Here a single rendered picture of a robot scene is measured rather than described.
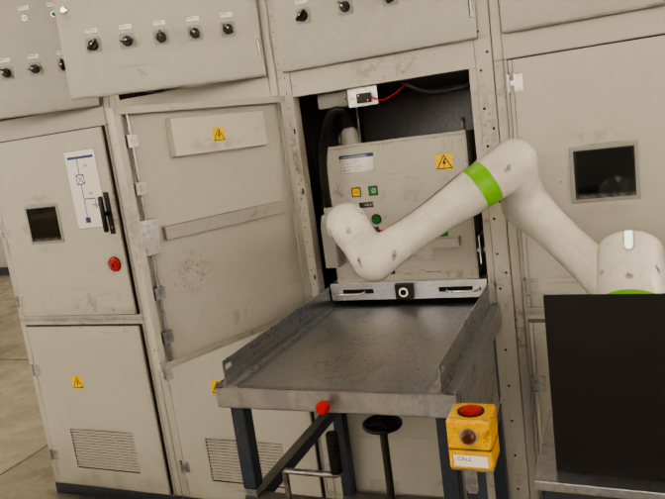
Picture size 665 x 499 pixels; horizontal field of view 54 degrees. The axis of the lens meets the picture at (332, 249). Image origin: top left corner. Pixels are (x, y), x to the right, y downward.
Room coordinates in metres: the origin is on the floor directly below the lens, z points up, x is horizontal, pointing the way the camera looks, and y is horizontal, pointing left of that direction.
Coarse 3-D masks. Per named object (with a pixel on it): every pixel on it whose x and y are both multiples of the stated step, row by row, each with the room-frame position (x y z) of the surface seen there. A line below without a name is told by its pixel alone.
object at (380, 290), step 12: (480, 276) 2.04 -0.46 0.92; (348, 288) 2.19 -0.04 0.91; (360, 288) 2.17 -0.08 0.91; (372, 288) 2.16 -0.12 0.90; (384, 288) 2.14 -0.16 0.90; (420, 288) 2.09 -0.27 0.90; (432, 288) 2.07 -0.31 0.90; (444, 288) 2.06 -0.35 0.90; (456, 288) 2.04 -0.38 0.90; (468, 288) 2.03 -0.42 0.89; (480, 288) 2.01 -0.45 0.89; (336, 300) 2.21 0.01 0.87
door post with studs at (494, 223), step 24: (480, 0) 1.95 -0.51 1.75; (480, 24) 1.95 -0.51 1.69; (480, 48) 1.96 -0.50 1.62; (480, 72) 1.96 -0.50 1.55; (480, 96) 1.96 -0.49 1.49; (480, 120) 1.97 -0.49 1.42; (480, 144) 1.97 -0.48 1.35; (504, 216) 1.95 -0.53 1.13; (504, 240) 1.95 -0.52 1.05; (504, 264) 1.95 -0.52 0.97; (504, 288) 1.95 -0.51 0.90; (504, 312) 1.96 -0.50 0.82; (504, 336) 1.96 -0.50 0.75
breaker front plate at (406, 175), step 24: (384, 144) 2.13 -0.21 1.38; (408, 144) 2.10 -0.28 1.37; (432, 144) 2.07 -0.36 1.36; (456, 144) 2.04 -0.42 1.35; (336, 168) 2.20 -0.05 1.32; (384, 168) 2.13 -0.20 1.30; (408, 168) 2.10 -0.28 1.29; (432, 168) 2.07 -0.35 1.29; (456, 168) 2.04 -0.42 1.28; (336, 192) 2.20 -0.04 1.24; (384, 192) 2.14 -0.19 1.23; (408, 192) 2.11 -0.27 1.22; (432, 192) 2.07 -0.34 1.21; (384, 216) 2.14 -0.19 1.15; (408, 264) 2.12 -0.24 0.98; (432, 264) 2.08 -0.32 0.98; (456, 264) 2.05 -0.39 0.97
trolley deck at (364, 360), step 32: (352, 320) 2.01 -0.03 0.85; (384, 320) 1.96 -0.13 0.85; (416, 320) 1.92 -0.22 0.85; (448, 320) 1.88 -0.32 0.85; (288, 352) 1.77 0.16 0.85; (320, 352) 1.73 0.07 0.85; (352, 352) 1.70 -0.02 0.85; (384, 352) 1.67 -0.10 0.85; (416, 352) 1.63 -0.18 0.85; (480, 352) 1.61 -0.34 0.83; (224, 384) 1.59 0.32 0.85; (256, 384) 1.56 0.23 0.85; (288, 384) 1.53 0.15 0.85; (320, 384) 1.50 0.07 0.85; (352, 384) 1.47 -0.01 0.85; (384, 384) 1.45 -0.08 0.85; (416, 384) 1.42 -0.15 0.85; (416, 416) 1.37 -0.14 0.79
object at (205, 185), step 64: (128, 128) 1.81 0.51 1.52; (192, 128) 1.94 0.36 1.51; (256, 128) 2.12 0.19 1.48; (128, 192) 1.77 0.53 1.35; (192, 192) 1.95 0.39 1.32; (256, 192) 2.12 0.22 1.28; (192, 256) 1.92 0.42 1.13; (256, 256) 2.10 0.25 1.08; (192, 320) 1.90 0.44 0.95; (256, 320) 2.07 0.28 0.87
